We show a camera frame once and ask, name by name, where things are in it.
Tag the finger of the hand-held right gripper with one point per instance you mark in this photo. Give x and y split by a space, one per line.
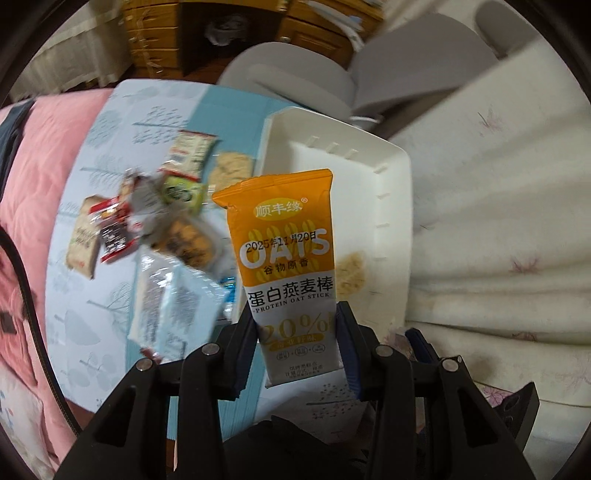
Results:
418 344

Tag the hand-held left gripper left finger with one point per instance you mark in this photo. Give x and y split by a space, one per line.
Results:
241 355

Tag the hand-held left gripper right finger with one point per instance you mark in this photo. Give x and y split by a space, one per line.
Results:
347 350

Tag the orange white oat bar packet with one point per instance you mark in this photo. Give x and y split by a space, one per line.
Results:
286 258

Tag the clear walnut cake packet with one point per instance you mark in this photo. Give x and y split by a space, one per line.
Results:
189 240

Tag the white plastic box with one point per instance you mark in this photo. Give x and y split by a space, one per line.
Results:
323 157

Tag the small blue wrapper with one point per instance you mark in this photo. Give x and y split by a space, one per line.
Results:
229 295

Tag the clear rice cake packet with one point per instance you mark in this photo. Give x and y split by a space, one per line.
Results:
353 274

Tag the pale blue white snack packet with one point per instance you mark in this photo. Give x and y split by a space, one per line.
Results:
175 304

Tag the green pastry packet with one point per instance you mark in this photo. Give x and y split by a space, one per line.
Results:
183 194

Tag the white flower print blanket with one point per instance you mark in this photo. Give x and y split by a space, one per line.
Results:
485 184

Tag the red dark snack packet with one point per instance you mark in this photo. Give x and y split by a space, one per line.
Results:
115 235

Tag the silver crumpled snack packet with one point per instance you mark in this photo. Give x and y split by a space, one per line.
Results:
145 203

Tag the clear beige cookie packet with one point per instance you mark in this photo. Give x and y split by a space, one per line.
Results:
231 168

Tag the beige red-edged snack packet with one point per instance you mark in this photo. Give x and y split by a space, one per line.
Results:
83 242

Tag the white red-edged snack packet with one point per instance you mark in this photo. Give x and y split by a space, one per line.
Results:
190 154

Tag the pink blanket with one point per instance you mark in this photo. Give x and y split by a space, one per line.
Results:
41 184

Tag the grey chair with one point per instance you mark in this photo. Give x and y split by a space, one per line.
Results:
406 60

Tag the dark blue cloth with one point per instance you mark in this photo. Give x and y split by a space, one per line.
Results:
11 134

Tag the wooden cabinet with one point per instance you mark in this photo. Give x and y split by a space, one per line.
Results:
157 41

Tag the white plastic bag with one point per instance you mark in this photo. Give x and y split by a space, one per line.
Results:
221 30

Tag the white papers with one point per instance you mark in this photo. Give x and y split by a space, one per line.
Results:
355 23

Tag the white curtain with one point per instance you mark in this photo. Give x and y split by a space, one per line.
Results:
69 50

